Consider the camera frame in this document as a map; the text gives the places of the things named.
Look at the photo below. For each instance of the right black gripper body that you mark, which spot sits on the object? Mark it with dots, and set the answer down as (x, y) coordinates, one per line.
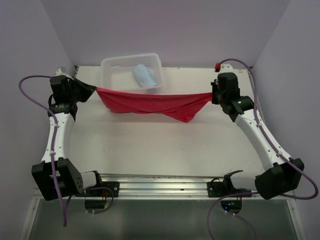
(220, 95)

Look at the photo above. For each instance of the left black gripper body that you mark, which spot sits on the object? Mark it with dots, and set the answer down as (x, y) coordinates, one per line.
(71, 94)

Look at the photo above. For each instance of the red towel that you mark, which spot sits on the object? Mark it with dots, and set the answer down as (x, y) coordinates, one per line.
(181, 107)

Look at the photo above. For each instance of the light blue towel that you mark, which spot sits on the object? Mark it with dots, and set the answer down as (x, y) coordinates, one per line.
(144, 76)

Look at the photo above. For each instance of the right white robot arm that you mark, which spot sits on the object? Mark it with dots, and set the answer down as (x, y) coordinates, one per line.
(282, 173)

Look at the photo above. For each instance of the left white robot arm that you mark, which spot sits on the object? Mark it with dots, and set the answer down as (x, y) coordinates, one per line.
(56, 171)

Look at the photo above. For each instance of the white plastic mesh basket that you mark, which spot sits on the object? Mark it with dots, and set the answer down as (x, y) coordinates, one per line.
(116, 73)

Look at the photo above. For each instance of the red cable connector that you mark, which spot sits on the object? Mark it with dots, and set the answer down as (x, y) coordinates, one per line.
(218, 67)

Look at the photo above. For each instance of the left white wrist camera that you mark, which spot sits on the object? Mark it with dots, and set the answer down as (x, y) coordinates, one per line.
(61, 71)

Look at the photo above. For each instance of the aluminium side rail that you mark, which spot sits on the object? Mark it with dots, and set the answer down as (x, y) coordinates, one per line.
(256, 101)

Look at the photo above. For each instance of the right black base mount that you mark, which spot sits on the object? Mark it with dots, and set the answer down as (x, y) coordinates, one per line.
(221, 187)

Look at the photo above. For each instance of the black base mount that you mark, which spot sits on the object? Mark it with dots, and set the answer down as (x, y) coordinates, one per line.
(105, 190)
(221, 187)

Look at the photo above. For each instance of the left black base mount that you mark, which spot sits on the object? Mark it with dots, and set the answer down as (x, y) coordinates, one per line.
(105, 190)

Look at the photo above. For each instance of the aluminium front rail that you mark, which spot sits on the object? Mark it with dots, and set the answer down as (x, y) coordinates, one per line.
(160, 187)

